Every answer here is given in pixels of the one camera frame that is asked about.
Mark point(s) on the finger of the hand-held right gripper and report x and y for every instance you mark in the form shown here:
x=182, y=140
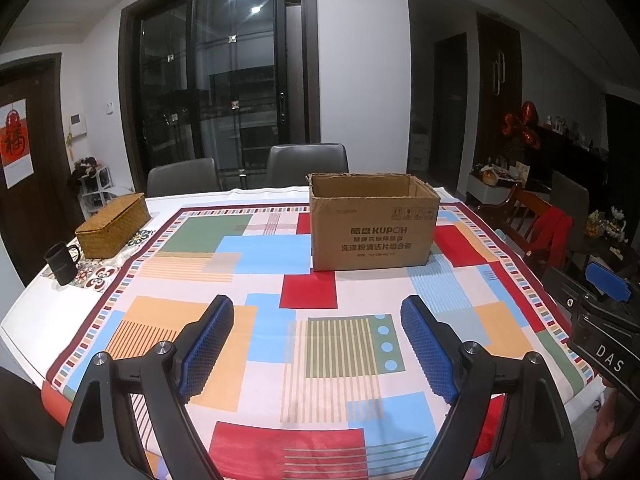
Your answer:
x=607, y=279
x=565, y=287

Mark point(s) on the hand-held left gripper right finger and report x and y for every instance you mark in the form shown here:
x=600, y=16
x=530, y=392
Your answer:
x=425, y=347

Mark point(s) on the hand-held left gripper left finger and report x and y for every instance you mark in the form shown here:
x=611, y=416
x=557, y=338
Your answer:
x=207, y=347

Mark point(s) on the brown cardboard box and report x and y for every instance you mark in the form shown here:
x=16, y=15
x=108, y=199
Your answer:
x=370, y=230

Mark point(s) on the person's right hand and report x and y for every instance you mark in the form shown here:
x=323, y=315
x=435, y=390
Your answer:
x=605, y=435

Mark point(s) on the red garment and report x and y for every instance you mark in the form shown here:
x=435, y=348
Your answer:
x=552, y=235

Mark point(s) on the grey upholstered chair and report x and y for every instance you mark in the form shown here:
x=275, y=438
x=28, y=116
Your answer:
x=575, y=205

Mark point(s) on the brown wooden chair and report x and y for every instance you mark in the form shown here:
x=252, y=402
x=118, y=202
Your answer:
x=515, y=215

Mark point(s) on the colourful geometric tablecloth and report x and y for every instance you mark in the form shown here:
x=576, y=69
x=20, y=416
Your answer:
x=310, y=285

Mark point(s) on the dark sideboard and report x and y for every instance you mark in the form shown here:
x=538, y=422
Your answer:
x=570, y=160

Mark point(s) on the white low table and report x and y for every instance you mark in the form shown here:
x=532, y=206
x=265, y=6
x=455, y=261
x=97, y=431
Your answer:
x=480, y=190

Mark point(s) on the floral patterned placemat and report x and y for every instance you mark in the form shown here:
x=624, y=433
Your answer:
x=100, y=275

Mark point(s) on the small wicker basket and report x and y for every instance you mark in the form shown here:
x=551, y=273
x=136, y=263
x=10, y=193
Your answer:
x=489, y=176

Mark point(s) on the woven rattan box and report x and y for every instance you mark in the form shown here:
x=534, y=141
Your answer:
x=112, y=225

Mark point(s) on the black mug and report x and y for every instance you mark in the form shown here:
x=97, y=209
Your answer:
x=62, y=265

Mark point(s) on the red foil balloon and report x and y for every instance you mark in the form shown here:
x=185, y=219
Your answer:
x=522, y=125

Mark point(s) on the grey dining chair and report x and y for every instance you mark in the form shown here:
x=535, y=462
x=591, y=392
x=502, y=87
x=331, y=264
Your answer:
x=307, y=162
x=182, y=177

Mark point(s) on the white shoe rack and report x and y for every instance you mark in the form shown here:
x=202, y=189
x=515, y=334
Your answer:
x=92, y=185

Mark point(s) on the dark interior door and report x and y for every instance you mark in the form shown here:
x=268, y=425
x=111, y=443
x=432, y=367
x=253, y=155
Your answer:
x=450, y=110

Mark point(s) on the brown wooden door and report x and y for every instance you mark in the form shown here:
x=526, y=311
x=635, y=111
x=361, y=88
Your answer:
x=45, y=200

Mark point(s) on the white intercom panel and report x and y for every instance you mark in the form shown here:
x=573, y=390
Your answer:
x=78, y=124

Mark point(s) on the dark framed glass sliding door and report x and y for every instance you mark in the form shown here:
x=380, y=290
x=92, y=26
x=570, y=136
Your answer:
x=225, y=75

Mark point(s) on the red and white door poster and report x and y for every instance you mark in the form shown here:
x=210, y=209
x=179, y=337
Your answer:
x=15, y=145

